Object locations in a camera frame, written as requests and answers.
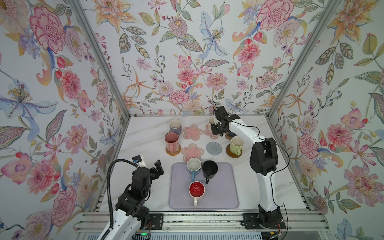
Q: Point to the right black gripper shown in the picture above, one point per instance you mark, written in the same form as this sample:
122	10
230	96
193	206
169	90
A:
214	132

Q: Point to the grey rectangular tray mat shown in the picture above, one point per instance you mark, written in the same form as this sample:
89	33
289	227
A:
221	191

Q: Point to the round woven cork coaster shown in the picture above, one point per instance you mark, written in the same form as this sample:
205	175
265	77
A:
173	153

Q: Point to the brown paw print coaster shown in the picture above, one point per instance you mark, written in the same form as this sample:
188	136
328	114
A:
228	136

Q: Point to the black mug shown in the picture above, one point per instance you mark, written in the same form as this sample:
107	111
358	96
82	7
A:
210	169

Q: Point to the pink flower coaster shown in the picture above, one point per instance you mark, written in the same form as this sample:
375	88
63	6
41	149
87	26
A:
192	151
192	132
208	132

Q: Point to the round blue woven coaster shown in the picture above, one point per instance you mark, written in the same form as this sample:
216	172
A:
214	148

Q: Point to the white mug green handle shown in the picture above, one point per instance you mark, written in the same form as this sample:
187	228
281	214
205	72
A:
236	146

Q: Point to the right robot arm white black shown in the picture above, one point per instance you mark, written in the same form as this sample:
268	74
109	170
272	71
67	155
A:
264	154

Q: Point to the round wooden coaster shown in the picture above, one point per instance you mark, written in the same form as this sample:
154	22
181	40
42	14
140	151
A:
230	154

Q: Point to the white mug grey handle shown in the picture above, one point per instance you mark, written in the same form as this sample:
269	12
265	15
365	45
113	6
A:
175	126

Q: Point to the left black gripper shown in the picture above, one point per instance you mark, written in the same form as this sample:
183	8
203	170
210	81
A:
160	170

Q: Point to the aluminium front rail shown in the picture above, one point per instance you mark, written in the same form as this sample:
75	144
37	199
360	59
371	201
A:
293	221

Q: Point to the red interior white mug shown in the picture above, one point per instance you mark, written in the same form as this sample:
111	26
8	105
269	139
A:
196	191

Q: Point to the cream mug pink handle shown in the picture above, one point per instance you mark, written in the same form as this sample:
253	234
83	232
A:
212	121

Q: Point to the white mug blue handle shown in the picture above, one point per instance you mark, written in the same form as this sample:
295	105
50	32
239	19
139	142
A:
194	166

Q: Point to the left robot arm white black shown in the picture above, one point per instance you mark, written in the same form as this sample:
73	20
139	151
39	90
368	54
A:
130	216

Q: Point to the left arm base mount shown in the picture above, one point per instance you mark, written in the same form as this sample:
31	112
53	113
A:
149	221

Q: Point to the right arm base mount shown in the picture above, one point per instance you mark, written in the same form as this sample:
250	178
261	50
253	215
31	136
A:
267	220

